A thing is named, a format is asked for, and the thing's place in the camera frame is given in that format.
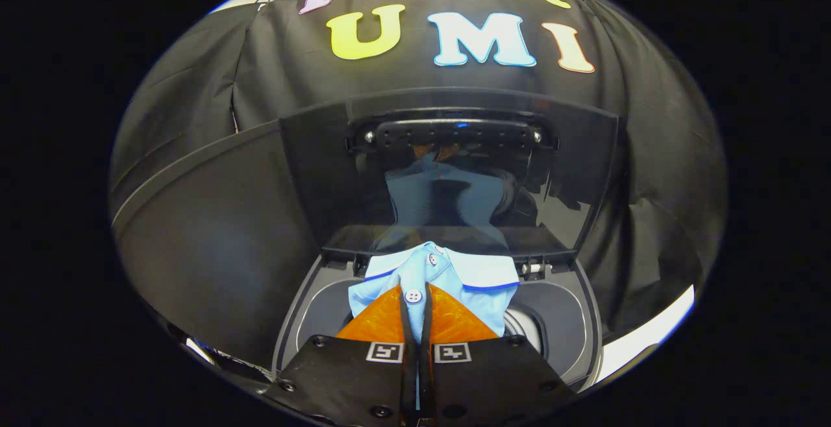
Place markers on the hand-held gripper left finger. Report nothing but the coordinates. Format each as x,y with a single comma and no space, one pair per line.
350,381

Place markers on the grey cabinet with black top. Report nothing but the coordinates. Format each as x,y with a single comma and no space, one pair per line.
214,239

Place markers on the light blue polo shirt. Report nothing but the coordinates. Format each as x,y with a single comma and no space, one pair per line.
467,274

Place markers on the dark washing machine lid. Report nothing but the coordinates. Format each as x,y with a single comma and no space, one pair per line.
324,174

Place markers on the white paper sheet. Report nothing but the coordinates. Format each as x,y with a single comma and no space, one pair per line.
649,336

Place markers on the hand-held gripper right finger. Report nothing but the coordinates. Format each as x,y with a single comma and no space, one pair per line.
493,381

